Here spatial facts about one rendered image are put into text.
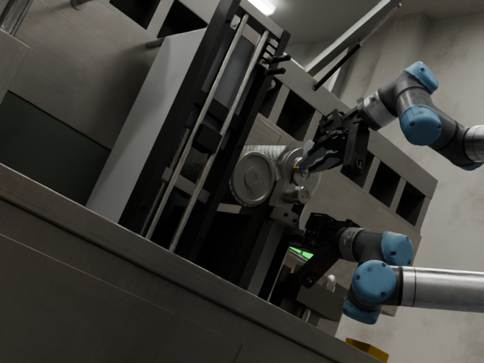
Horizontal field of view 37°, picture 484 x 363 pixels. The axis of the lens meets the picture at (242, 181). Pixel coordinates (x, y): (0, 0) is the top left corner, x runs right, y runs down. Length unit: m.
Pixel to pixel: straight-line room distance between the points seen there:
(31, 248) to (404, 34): 5.51
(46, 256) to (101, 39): 0.82
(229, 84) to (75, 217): 0.52
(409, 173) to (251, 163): 1.01
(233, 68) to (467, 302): 0.63
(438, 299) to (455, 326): 3.53
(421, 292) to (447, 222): 3.89
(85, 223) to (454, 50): 5.22
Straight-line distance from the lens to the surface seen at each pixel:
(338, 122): 1.63
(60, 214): 1.07
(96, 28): 1.80
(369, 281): 1.34
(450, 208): 5.29
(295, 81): 2.16
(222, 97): 1.45
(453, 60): 6.06
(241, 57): 1.49
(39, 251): 1.09
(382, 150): 2.43
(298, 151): 1.71
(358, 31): 2.18
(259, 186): 1.65
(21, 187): 1.05
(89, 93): 1.78
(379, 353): 1.58
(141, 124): 1.64
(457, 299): 1.38
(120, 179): 1.59
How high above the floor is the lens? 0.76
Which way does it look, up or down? 14 degrees up
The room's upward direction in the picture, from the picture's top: 23 degrees clockwise
